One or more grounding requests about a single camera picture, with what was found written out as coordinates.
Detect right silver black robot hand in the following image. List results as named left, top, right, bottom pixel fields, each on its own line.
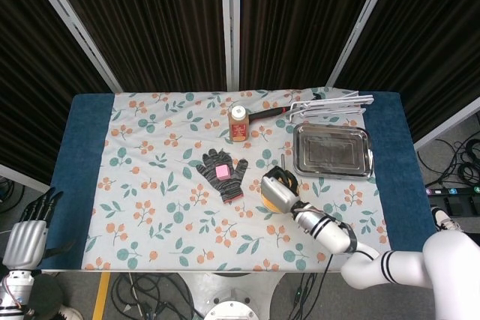
left=260, top=165, right=312, bottom=214

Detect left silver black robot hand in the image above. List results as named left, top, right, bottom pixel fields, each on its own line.
left=1, top=187, right=76, bottom=271

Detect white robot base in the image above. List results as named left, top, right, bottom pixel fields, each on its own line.
left=204, top=289, right=260, bottom=320

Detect orange powder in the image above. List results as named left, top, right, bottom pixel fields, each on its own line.
left=262, top=195, right=283, bottom=211

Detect white bowl of orange powder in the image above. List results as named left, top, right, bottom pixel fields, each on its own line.
left=259, top=175, right=302, bottom=215

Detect black round fuzzy object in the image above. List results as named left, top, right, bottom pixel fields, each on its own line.
left=30, top=274, right=65, bottom=318

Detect rectangular steel tray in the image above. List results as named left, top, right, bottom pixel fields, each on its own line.
left=292, top=122, right=374, bottom=182

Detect black knit work glove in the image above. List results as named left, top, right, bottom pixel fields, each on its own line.
left=195, top=148, right=250, bottom=205

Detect brown juice bottle red label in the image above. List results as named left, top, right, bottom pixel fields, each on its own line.
left=227, top=105, right=251, bottom=143

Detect blue table cloth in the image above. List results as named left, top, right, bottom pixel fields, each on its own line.
left=35, top=91, right=438, bottom=272

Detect floral print tablecloth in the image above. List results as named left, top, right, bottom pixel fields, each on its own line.
left=80, top=87, right=397, bottom=272

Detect white black sneaker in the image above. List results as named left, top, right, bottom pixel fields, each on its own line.
left=430, top=206, right=465, bottom=232

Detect white partition post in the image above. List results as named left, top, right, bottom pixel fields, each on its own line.
left=20, top=0, right=123, bottom=92
left=414, top=97, right=480, bottom=152
left=0, top=164, right=52, bottom=193
left=220, top=0, right=241, bottom=91
left=325, top=0, right=395, bottom=88

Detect red black tool handle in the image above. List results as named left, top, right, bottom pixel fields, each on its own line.
left=247, top=106, right=290, bottom=121

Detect white wire rack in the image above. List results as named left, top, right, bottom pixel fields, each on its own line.
left=286, top=91, right=376, bottom=122

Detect black floor cable bundle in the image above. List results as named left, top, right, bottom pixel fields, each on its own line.
left=418, top=138, right=480, bottom=186
left=112, top=273, right=203, bottom=320

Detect white table pedestal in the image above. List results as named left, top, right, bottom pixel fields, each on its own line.
left=175, top=271, right=290, bottom=320

